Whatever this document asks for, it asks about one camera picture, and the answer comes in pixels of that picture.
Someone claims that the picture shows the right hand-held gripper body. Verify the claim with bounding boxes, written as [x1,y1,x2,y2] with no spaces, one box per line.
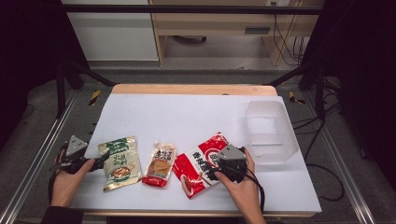
[216,144,249,184]

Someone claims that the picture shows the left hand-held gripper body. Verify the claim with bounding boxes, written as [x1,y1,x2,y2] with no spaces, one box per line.
[56,134,98,175]

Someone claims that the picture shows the red and white sauce packet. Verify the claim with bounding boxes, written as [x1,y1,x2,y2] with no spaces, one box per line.
[172,131,233,200]

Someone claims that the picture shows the green and cream sauce packet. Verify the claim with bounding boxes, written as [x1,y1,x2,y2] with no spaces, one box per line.
[97,135,144,192]

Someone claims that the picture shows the clear plastic container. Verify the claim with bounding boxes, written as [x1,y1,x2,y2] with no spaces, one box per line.
[244,99,301,166]

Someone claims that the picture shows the small orange sauce packet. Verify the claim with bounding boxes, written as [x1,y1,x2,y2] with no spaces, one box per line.
[141,140,177,189]

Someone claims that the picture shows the person's right hand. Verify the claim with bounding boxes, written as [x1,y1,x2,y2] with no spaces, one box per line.
[214,147,262,216]

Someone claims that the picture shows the person's left hand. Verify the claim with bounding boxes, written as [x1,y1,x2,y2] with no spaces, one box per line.
[49,148,96,208]

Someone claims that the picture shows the yellow and black tape strip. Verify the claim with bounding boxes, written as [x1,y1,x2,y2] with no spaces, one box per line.
[288,91,306,105]
[88,89,102,106]

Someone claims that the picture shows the white table sheet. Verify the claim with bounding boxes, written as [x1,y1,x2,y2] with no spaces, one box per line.
[69,93,322,215]

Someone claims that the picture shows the black metal stand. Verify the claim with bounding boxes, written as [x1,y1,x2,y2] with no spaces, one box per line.
[55,59,117,119]
[263,60,327,123]

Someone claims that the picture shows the wooden table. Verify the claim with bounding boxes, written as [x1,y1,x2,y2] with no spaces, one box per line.
[81,83,316,218]

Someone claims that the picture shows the dark curtain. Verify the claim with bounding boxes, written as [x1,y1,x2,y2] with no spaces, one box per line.
[0,0,92,150]
[298,0,396,190]

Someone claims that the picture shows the white cabinet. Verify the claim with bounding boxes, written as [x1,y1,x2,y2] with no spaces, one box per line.
[61,0,160,63]

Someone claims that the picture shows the light wooden desk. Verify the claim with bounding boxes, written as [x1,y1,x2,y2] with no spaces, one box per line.
[148,0,325,67]

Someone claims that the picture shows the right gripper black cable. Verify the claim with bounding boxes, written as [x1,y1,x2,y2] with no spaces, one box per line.
[218,164,266,216]

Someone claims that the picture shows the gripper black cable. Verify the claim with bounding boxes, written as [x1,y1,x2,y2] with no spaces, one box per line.
[47,141,69,206]
[218,164,266,216]

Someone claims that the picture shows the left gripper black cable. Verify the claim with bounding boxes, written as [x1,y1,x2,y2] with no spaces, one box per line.
[47,141,69,206]

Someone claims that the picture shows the aluminium frame rail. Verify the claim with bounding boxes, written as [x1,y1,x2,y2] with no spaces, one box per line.
[302,91,377,224]
[0,89,79,224]

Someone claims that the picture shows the black floor cable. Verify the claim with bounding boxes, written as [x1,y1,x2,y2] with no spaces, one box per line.
[292,102,346,203]

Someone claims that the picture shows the hanging black cables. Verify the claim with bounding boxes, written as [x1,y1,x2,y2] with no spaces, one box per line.
[270,1,307,67]

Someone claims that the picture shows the black horizontal frame bar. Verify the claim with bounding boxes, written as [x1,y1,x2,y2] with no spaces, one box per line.
[60,4,323,16]

